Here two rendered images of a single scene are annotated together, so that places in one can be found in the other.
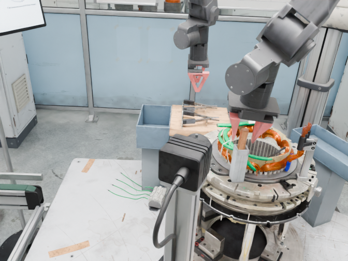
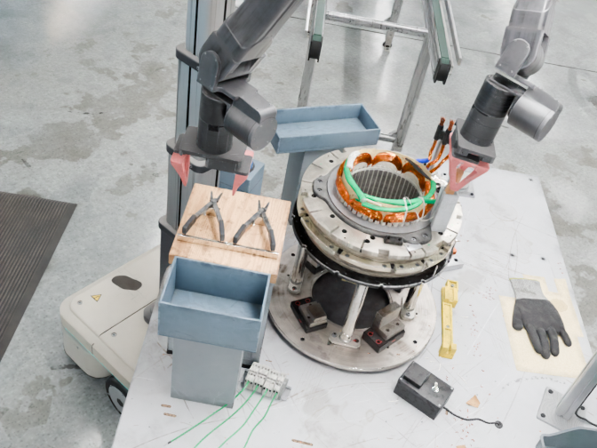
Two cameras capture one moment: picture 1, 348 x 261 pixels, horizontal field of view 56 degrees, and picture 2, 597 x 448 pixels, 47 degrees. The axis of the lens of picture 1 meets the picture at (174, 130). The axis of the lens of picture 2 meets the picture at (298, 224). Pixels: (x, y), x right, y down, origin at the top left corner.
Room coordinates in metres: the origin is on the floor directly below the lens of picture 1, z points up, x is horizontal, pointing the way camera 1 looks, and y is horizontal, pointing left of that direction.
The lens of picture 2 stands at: (0.93, 0.83, 1.92)
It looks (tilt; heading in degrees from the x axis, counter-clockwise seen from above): 42 degrees down; 268
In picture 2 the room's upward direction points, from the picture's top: 12 degrees clockwise
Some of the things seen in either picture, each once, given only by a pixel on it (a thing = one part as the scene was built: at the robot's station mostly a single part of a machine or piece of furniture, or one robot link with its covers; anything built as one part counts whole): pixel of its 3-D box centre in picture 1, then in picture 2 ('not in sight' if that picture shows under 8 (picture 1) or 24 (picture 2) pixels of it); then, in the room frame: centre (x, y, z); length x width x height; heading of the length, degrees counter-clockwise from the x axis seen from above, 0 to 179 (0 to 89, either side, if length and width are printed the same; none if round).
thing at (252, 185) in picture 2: not in sight; (237, 210); (1.02, -0.31, 0.91); 0.07 x 0.07 x 0.25; 71
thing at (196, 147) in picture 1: (189, 157); not in sight; (0.29, -0.02, 1.37); 0.06 x 0.04 x 0.04; 156
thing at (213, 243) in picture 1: (211, 243); (390, 320); (0.66, -0.12, 0.85); 0.06 x 0.04 x 0.05; 46
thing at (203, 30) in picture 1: (198, 33); (221, 104); (1.04, -0.06, 1.34); 0.07 x 0.06 x 0.07; 144
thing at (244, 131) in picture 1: (242, 140); (453, 183); (0.63, -0.15, 1.20); 0.02 x 0.02 x 0.06
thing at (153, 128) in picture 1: (154, 150); (210, 340); (1.01, 0.07, 0.92); 0.17 x 0.11 x 0.28; 179
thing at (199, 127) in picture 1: (200, 120); (233, 230); (1.00, -0.09, 1.05); 0.20 x 0.19 x 0.02; 89
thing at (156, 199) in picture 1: (157, 197); (266, 380); (0.89, 0.05, 0.80); 0.10 x 0.05 x 0.04; 165
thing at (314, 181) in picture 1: (309, 188); not in sight; (0.64, -0.34, 1.07); 0.04 x 0.02 x 0.05; 142
